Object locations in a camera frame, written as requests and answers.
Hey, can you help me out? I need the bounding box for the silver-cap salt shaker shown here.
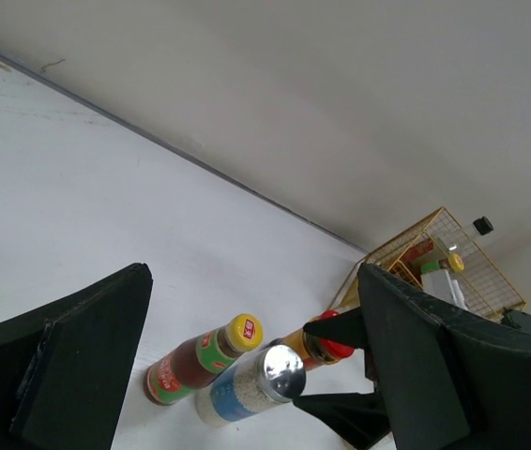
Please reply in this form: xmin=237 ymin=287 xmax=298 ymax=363
xmin=195 ymin=344 xmax=307 ymax=427

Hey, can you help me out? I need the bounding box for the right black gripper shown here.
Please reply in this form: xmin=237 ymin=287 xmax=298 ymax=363
xmin=293 ymin=307 xmax=391 ymax=449

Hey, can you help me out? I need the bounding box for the yellow-cap green-label sauce bottle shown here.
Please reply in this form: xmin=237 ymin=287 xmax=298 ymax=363
xmin=144 ymin=313 xmax=263 ymax=406

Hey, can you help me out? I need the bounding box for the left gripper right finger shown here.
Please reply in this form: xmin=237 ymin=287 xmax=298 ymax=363
xmin=358 ymin=263 xmax=531 ymax=449

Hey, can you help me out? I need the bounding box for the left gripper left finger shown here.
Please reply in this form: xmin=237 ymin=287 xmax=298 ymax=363
xmin=0 ymin=262 xmax=153 ymax=449

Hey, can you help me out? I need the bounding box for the yellow-cap red-label sauce bottle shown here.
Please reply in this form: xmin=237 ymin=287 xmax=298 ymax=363
xmin=401 ymin=237 xmax=465 ymax=275

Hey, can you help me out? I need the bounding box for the red-lid chili sauce jar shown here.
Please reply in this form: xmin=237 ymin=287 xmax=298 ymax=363
xmin=265 ymin=328 xmax=355 ymax=371

